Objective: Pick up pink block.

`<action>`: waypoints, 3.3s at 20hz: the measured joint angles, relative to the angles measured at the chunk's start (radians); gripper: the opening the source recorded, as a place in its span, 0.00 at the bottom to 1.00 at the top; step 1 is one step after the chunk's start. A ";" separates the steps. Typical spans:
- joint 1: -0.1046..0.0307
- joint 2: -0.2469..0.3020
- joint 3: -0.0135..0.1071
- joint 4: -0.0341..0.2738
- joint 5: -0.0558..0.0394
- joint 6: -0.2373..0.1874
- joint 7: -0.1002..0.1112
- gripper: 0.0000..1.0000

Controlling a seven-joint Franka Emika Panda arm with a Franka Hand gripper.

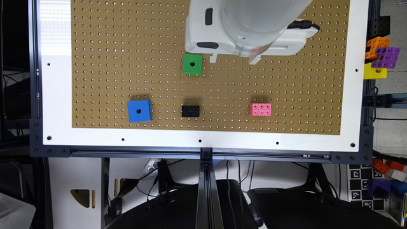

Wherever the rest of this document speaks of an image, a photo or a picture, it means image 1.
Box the blue cube block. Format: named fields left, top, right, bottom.
left=127, top=100, right=152, bottom=123

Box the fiducial marker board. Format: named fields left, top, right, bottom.
left=347, top=165, right=385, bottom=211

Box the dark purple block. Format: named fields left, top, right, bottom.
left=368, top=179, right=392, bottom=199

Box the black office chair right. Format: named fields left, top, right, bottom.
left=247, top=163, right=402, bottom=229

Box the black office chair left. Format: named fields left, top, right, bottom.
left=107, top=159, right=256, bottom=228

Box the green cube block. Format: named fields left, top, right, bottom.
left=183, top=53, right=203, bottom=74

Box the aluminium frame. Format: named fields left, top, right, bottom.
left=27, top=0, right=407, bottom=229

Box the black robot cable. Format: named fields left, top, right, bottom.
left=287, top=19, right=321, bottom=33

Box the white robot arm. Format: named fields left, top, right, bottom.
left=185, top=0, right=320, bottom=64

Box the black office chair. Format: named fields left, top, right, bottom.
left=247, top=163, right=402, bottom=229
left=107, top=159, right=256, bottom=228

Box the black block on frame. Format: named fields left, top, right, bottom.
left=367, top=16, right=390, bottom=40

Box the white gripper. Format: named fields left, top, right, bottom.
left=184, top=0, right=320, bottom=66

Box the pink block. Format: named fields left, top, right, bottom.
left=249, top=103, right=272, bottom=116

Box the brown pegboard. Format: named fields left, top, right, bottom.
left=71, top=1, right=350, bottom=135

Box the red orange block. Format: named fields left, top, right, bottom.
left=371, top=158, right=390, bottom=175

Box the yellow block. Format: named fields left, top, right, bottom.
left=364, top=63, right=387, bottom=80

